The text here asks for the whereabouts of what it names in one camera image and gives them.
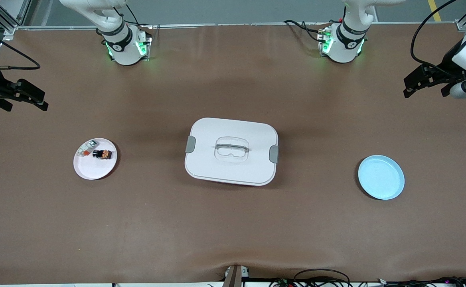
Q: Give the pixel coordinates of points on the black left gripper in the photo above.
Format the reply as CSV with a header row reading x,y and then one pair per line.
x,y
448,63

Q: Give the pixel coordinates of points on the black and orange switch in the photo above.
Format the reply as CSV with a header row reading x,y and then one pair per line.
x,y
102,154

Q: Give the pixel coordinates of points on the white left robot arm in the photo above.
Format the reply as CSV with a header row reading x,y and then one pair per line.
x,y
346,44

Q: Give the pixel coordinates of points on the white lidded box grey latches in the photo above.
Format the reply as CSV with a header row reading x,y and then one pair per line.
x,y
233,167

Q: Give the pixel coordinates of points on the yellow floor tape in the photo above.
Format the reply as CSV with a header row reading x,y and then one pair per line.
x,y
435,11

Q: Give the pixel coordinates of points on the white circuit breaker orange lever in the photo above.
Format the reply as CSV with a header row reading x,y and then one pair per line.
x,y
87,148

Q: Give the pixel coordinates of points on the pink round plate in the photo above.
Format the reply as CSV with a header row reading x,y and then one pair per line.
x,y
95,169

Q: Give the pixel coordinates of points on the light blue round plate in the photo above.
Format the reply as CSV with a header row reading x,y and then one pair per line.
x,y
380,177

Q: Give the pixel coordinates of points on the silver table edge strip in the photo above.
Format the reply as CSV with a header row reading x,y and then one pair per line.
x,y
237,25

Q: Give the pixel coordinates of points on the brown post with white connector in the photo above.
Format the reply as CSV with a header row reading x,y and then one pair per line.
x,y
233,277

